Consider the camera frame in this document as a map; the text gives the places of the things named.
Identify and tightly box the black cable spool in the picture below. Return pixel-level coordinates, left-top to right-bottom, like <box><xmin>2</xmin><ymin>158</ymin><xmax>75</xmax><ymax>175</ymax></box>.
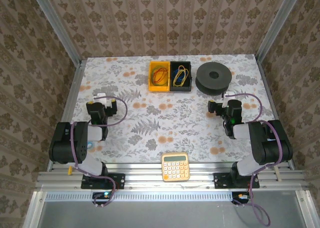
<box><xmin>195</xmin><ymin>62</ymin><xmax>231</xmax><ymax>96</ymax></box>

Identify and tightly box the black plastic bin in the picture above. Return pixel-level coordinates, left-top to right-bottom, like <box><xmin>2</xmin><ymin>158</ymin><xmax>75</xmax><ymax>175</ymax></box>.
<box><xmin>169</xmin><ymin>61</ymin><xmax>193</xmax><ymax>93</ymax></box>

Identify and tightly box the floral table cover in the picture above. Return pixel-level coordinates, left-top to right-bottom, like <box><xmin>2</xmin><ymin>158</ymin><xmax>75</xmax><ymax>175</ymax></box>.
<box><xmin>61</xmin><ymin>54</ymin><xmax>288</xmax><ymax>164</ymax></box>

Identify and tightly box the yellow plastic bin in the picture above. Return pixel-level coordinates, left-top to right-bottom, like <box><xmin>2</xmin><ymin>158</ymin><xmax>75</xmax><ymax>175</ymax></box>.
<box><xmin>148</xmin><ymin>61</ymin><xmax>172</xmax><ymax>93</ymax></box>

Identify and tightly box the yellow calculator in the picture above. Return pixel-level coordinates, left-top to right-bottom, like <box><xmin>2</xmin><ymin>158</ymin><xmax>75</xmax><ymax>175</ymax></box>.
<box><xmin>161</xmin><ymin>152</ymin><xmax>190</xmax><ymax>182</ymax></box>

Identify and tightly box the wooden stick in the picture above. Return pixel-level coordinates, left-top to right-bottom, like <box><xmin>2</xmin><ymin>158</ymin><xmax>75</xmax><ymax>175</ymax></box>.
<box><xmin>274</xmin><ymin>165</ymin><xmax>283</xmax><ymax>182</ymax></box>

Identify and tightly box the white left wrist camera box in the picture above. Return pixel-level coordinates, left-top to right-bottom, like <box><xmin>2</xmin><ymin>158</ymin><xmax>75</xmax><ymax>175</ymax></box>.
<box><xmin>93</xmin><ymin>93</ymin><xmax>113</xmax><ymax>106</ymax></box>

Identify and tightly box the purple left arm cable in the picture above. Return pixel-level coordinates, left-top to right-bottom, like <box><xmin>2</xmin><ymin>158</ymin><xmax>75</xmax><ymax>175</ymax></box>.
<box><xmin>70</xmin><ymin>96</ymin><xmax>129</xmax><ymax>208</ymax></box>

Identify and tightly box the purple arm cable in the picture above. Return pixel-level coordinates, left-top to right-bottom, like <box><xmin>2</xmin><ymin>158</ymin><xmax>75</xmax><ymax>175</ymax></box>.
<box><xmin>231</xmin><ymin>92</ymin><xmax>286</xmax><ymax>226</ymax></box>
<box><xmin>70</xmin><ymin>96</ymin><xmax>129</xmax><ymax>208</ymax></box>

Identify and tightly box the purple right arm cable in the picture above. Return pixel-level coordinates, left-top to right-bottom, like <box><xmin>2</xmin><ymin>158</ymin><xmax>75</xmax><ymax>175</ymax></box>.
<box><xmin>231</xmin><ymin>92</ymin><xmax>286</xmax><ymax>226</ymax></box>

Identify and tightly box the blue cable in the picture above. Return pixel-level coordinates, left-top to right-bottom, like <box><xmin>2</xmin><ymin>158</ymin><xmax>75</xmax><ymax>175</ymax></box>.
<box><xmin>172</xmin><ymin>67</ymin><xmax>189</xmax><ymax>86</ymax></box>

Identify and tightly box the red cable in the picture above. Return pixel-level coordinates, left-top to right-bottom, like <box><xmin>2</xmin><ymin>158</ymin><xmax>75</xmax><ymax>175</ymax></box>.
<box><xmin>152</xmin><ymin>67</ymin><xmax>169</xmax><ymax>84</ymax></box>

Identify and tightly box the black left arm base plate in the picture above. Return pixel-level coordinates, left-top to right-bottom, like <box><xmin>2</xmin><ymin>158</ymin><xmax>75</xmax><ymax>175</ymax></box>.
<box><xmin>81</xmin><ymin>173</ymin><xmax>126</xmax><ymax>190</ymax></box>

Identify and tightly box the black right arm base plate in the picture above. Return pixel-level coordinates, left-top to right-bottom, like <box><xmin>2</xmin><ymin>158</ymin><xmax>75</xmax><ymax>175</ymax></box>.
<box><xmin>213</xmin><ymin>172</ymin><xmax>260</xmax><ymax>190</ymax></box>

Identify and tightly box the aluminium front rail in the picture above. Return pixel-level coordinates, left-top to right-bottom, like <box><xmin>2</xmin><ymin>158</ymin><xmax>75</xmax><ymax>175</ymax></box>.
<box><xmin>34</xmin><ymin>162</ymin><xmax>309</xmax><ymax>191</ymax></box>

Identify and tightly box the aluminium frame post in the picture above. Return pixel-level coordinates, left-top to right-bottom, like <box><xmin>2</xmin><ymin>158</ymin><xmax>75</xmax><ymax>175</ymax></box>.
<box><xmin>255</xmin><ymin>0</ymin><xmax>299</xmax><ymax>61</ymax></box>
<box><xmin>28</xmin><ymin>0</ymin><xmax>84</xmax><ymax>63</ymax></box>

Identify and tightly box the white slotted cable duct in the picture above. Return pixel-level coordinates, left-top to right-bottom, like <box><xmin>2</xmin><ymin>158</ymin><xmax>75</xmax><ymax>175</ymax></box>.
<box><xmin>44</xmin><ymin>192</ymin><xmax>235</xmax><ymax>202</ymax></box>

